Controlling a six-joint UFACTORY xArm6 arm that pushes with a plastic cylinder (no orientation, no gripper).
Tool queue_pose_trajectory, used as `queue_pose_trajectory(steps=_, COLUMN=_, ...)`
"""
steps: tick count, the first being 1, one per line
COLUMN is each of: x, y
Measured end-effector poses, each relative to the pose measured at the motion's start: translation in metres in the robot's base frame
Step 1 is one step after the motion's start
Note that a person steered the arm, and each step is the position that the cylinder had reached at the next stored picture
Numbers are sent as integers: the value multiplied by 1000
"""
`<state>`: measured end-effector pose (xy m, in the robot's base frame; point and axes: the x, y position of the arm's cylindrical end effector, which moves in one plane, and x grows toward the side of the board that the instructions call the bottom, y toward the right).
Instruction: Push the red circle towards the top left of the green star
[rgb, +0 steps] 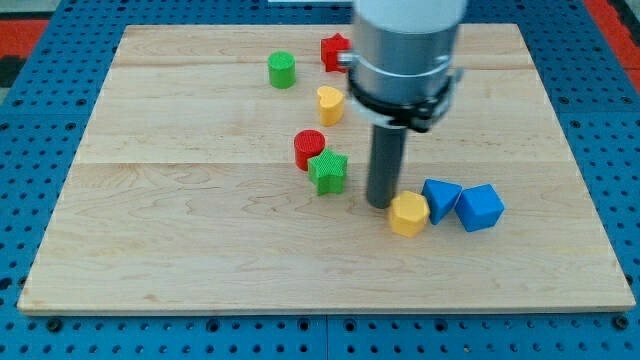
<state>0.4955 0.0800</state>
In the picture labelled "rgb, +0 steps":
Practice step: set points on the yellow heart block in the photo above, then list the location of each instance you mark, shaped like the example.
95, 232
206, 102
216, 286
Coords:
330, 102

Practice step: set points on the wooden board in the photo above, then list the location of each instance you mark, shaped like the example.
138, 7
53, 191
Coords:
184, 197

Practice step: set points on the green star block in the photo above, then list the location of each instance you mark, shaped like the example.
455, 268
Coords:
327, 171

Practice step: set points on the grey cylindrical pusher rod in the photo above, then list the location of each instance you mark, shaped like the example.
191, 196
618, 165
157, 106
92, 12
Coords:
387, 149

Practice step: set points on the red cylinder block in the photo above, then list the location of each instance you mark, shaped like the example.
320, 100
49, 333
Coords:
307, 144

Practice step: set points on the green cylinder block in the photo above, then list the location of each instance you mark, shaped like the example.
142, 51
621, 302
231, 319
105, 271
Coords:
281, 69

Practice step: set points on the red star block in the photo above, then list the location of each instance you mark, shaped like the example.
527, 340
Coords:
330, 47

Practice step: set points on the blue triangle block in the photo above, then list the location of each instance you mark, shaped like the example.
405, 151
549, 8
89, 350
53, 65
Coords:
441, 197

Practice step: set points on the yellow hexagon block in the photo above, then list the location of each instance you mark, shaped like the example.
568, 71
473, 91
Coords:
408, 213

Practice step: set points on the blue cube block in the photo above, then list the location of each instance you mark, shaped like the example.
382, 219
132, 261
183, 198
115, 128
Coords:
479, 207

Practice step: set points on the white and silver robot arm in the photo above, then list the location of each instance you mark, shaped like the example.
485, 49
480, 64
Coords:
399, 65

